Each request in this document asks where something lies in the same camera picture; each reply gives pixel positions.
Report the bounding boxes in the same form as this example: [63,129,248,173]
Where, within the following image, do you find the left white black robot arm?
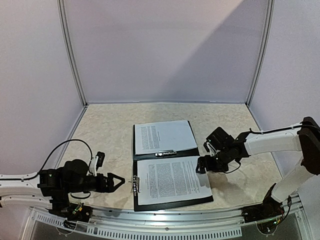
[0,157,126,217]

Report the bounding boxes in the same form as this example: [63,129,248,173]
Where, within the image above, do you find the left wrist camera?
[89,151,105,177]

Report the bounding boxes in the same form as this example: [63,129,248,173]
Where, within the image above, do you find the black clip folder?
[132,120,214,212]

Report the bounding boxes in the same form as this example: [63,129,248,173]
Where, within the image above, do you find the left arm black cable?
[0,139,93,181]

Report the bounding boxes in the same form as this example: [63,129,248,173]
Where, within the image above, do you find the aluminium frame post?
[245,0,275,108]
[57,0,88,108]

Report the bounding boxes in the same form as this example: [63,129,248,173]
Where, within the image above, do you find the white printed sheet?
[134,120,197,155]

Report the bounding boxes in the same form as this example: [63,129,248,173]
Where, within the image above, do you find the right aluminium frame post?
[245,0,275,108]

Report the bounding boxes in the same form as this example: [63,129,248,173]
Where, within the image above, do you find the white paper stack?
[135,156,214,211]

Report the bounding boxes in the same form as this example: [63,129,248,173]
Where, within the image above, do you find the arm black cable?
[0,139,93,181]
[224,124,303,226]

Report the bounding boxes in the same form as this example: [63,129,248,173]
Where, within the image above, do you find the aluminium front rail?
[25,193,308,229]

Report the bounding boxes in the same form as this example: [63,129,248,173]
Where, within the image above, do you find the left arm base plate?
[48,203,93,223]

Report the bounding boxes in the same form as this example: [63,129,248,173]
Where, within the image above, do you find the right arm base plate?
[241,203,285,223]

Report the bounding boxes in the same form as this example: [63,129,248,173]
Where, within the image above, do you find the left aluminium frame post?
[57,0,88,108]

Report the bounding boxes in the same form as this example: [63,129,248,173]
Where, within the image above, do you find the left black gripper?
[65,173,125,194]

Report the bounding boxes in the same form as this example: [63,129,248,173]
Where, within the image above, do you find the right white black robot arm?
[195,116,320,218]

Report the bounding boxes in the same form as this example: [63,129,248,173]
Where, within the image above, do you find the perforated white cable tray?
[32,213,243,240]

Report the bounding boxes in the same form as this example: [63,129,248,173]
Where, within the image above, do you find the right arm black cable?
[224,124,303,226]

